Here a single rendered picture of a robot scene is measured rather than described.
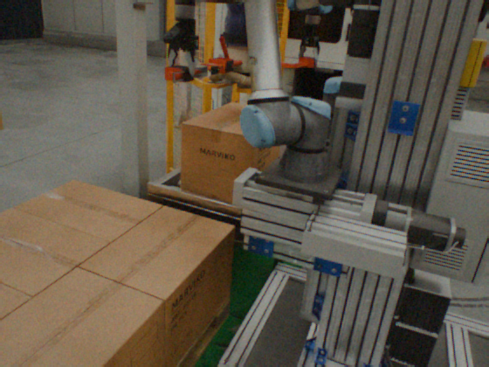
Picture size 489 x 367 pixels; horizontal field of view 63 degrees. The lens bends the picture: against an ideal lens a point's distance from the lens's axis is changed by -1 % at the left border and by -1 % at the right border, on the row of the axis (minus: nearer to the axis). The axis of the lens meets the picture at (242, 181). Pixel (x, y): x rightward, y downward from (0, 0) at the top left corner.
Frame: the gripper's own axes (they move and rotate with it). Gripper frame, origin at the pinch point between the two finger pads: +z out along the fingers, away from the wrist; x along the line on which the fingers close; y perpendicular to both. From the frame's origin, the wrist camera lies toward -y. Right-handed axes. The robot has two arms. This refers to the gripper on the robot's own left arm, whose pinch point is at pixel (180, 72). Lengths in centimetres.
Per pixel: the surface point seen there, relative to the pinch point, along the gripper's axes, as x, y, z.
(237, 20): 1, 50, -19
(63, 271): 19, -48, 70
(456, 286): -134, 111, 124
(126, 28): 102, 90, -7
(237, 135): -12.3, 30.1, 30.1
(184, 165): 16, 29, 52
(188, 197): 9, 22, 66
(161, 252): -4, -19, 70
